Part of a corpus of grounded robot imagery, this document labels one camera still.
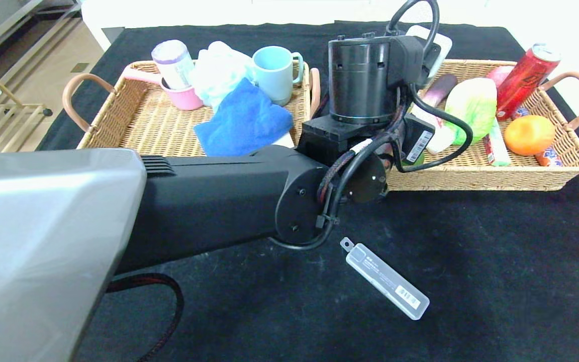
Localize blue towel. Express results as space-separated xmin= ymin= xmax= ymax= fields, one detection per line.
xmin=193 ymin=78 xmax=294 ymax=157

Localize clear plastic toothbrush case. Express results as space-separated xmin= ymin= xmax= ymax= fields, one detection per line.
xmin=340 ymin=237 xmax=430 ymax=321

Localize white AD milk bottle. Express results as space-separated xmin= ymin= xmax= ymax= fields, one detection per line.
xmin=410 ymin=103 xmax=457 ymax=155

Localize green white cabbage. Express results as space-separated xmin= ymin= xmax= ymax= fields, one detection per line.
xmin=444 ymin=77 xmax=499 ymax=146

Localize teal plastic mug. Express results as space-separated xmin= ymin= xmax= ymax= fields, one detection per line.
xmin=252 ymin=46 xmax=304 ymax=107

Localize pink plastic scoop cup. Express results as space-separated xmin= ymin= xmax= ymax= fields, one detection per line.
xmin=123 ymin=67 xmax=204 ymax=111

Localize light blue bath loofah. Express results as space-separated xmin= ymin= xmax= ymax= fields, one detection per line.
xmin=189 ymin=41 xmax=256 ymax=112

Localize purple lidded cylinder container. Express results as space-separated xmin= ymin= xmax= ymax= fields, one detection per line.
xmin=151 ymin=40 xmax=196 ymax=91

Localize purple eggplant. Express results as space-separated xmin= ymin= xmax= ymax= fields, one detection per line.
xmin=423 ymin=74 xmax=458 ymax=109

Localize black table cloth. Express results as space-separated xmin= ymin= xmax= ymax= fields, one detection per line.
xmin=38 ymin=21 xmax=579 ymax=362

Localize red green candy box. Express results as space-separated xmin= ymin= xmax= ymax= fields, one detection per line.
xmin=484 ymin=121 xmax=511 ymax=167

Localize pink peach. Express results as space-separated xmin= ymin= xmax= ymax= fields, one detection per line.
xmin=487 ymin=66 xmax=514 ymax=88

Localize smooth orange fruit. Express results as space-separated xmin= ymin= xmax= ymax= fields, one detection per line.
xmin=503 ymin=116 xmax=555 ymax=157

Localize red soda can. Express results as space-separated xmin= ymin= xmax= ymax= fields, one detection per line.
xmin=496 ymin=44 xmax=562 ymax=122

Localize gold metal wheeled rack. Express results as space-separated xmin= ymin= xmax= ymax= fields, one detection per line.
xmin=0 ymin=75 xmax=54 ymax=154

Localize woven wicker basket brown handles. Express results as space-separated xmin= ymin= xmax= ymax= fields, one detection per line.
xmin=386 ymin=58 xmax=579 ymax=192
xmin=62 ymin=59 xmax=321 ymax=162

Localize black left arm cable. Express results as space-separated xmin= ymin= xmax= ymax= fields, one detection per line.
xmin=269 ymin=0 xmax=473 ymax=252

